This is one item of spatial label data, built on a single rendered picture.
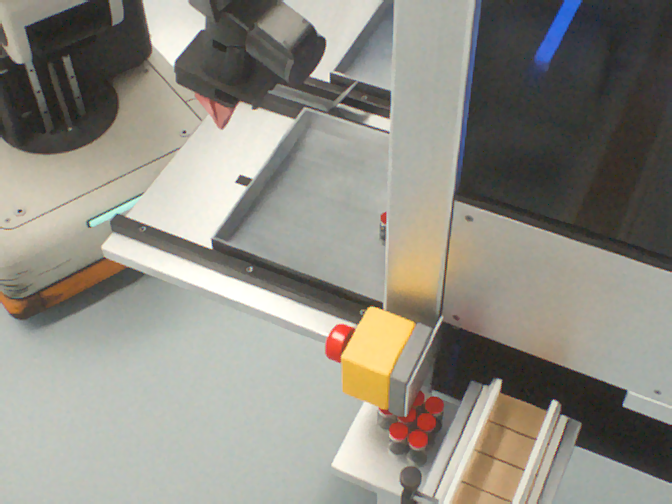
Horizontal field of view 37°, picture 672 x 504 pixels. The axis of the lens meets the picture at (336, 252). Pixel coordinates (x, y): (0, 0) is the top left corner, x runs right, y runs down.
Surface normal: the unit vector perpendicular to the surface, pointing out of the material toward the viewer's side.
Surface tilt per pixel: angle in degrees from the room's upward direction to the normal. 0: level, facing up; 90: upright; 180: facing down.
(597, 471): 90
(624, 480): 90
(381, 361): 0
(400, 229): 90
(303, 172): 0
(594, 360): 90
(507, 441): 0
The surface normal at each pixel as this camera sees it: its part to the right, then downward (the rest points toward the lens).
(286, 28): 0.01, -0.29
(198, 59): 0.16, -0.55
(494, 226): -0.43, 0.71
